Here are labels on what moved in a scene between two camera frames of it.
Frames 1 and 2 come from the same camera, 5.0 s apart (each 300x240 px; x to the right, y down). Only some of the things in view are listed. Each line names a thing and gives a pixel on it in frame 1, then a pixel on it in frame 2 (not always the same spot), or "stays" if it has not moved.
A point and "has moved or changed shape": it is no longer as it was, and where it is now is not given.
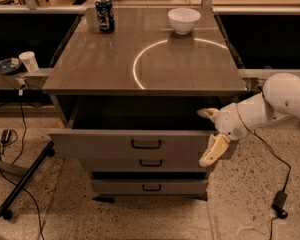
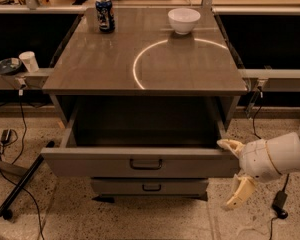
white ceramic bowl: [184, 20] stays
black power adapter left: [5, 137] stays
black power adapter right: [278, 204] stays
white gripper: [229, 121] -> [255, 159]
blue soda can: [106, 14] stays
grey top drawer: [149, 127] has moved or changed shape
